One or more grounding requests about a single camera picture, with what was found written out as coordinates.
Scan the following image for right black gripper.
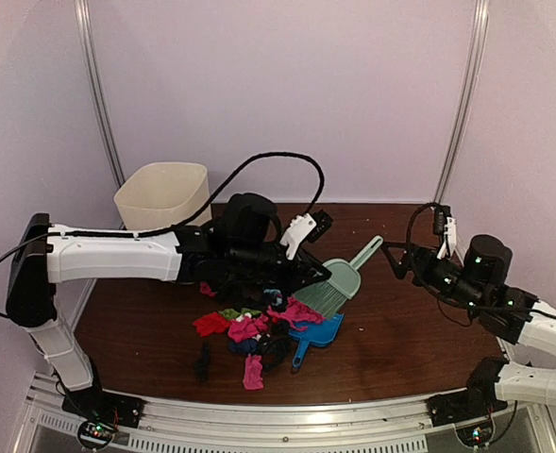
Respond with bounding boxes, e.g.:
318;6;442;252
380;243;485;314

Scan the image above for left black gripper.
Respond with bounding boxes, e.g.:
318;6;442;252
229;241;331;297

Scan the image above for mint green hand brush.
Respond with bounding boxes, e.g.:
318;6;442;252
295;235;383;319

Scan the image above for blue plastic dustpan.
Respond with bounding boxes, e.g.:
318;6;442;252
289;313;345;373

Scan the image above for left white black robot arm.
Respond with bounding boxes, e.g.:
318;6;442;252
6;193;331;419

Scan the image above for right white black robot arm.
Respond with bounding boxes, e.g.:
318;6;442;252
383;234;556;417

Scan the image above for large pink scrap on dustpan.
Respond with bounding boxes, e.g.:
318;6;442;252
266;297;326;331

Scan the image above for light blue scrap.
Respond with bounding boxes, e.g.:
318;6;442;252
262;289;284;306

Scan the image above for pink scrap centre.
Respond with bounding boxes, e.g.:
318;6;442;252
227;314;269;343

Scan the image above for green scrap centre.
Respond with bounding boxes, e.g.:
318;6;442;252
219;308;261;321

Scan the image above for navy scrap front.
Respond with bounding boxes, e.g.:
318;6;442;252
227;339;259;355

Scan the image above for pink scrap near gripper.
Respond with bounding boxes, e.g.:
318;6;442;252
199;282;217;297

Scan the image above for red paper scrap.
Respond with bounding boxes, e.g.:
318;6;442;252
193;312;230;338

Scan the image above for pink scrap front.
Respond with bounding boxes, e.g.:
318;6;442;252
243;355;264;391

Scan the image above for black scrap front left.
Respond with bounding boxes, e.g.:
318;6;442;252
193;342;211;382

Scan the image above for beige plastic waste bin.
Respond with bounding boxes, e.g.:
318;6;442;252
113;162;210;230

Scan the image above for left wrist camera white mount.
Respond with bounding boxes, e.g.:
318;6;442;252
279;210;333;260

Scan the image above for right black cable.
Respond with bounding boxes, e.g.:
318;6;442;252
405;201;448;265

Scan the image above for black scrap beside dustpan handle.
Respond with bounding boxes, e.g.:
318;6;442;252
257;335;292;372

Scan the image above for left black braided cable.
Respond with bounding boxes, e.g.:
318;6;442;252
0;151;326;327

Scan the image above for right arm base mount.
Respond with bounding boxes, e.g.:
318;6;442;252
426;389;508;450

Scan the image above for front aluminium rail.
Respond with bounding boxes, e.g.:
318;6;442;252
8;376;556;452

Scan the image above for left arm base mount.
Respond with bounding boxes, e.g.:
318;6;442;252
61;388;144;451

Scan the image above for right aluminium frame post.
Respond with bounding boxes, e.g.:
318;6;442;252
433;0;490;202

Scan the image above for aluminium frame post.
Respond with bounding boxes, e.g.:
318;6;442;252
74;0;126;188
433;0;490;202

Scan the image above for left aluminium frame post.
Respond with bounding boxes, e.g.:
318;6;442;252
74;0;126;188

